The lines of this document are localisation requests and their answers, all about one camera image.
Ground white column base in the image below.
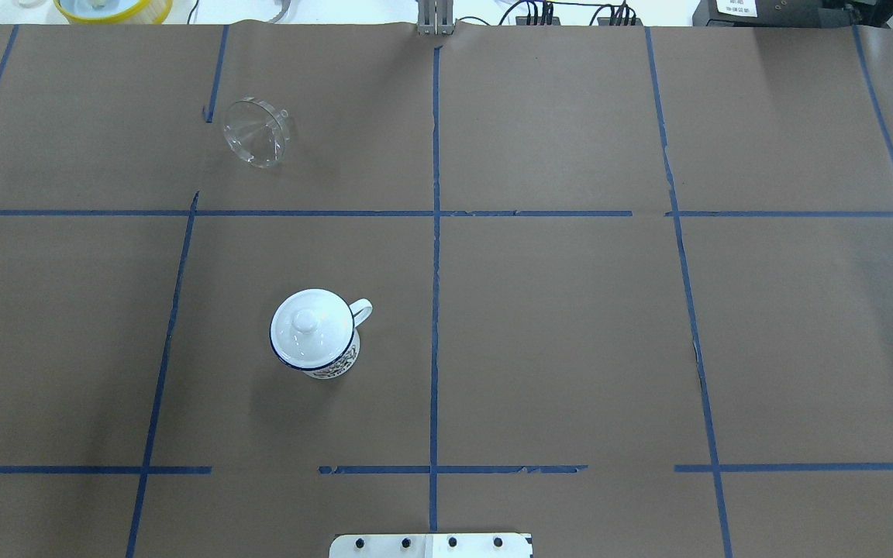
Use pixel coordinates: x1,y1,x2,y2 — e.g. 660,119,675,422
329,532,534,557

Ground black computer box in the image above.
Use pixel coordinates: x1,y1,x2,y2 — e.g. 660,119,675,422
691,1,822,29

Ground aluminium frame post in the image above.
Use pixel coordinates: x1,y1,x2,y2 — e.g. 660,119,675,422
417,0,456,36

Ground clear glass funnel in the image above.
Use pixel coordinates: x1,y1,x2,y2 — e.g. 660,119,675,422
221,98,291,169

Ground white enamel cup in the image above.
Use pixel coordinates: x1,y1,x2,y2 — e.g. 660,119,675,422
268,288,373,379

